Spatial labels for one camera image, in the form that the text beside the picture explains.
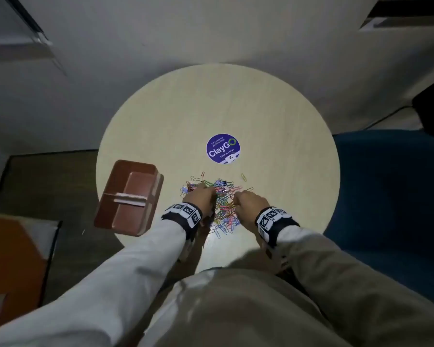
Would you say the person's right hand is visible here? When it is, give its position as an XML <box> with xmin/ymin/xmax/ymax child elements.
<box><xmin>233</xmin><ymin>190</ymin><xmax>272</xmax><ymax>234</ymax></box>

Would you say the person's left hand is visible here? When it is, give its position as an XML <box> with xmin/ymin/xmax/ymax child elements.
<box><xmin>183</xmin><ymin>182</ymin><xmax>218</xmax><ymax>216</ymax></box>

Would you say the pile of colourful paper clips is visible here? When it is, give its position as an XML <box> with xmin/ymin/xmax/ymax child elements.
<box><xmin>179</xmin><ymin>172</ymin><xmax>254</xmax><ymax>240</ymax></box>

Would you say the person's left forearm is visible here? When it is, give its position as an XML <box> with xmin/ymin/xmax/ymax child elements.
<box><xmin>0</xmin><ymin>220</ymin><xmax>187</xmax><ymax>347</ymax></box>

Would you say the person's right forearm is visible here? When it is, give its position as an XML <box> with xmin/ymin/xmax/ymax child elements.
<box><xmin>271</xmin><ymin>227</ymin><xmax>434</xmax><ymax>347</ymax></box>

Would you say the black marker wristband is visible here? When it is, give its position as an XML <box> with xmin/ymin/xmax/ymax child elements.
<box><xmin>255</xmin><ymin>207</ymin><xmax>300</xmax><ymax>248</ymax></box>
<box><xmin>162</xmin><ymin>202</ymin><xmax>203</xmax><ymax>233</ymax></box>

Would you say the round purple sticker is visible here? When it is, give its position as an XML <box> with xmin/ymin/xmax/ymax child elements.
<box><xmin>206</xmin><ymin>133</ymin><xmax>241</xmax><ymax>165</ymax></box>

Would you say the brown divided plastic tray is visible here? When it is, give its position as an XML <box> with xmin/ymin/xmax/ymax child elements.
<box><xmin>94</xmin><ymin>160</ymin><xmax>164</xmax><ymax>237</ymax></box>

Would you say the person's beige clothed torso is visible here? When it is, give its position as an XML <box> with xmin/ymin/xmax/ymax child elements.
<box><xmin>139</xmin><ymin>265</ymin><xmax>351</xmax><ymax>347</ymax></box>

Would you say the blue upholstered chair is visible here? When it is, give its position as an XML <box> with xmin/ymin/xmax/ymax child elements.
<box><xmin>324</xmin><ymin>130</ymin><xmax>434</xmax><ymax>302</ymax></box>

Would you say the orange cardboard box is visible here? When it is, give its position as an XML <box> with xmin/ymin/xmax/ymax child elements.
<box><xmin>0</xmin><ymin>217</ymin><xmax>60</xmax><ymax>331</ymax></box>

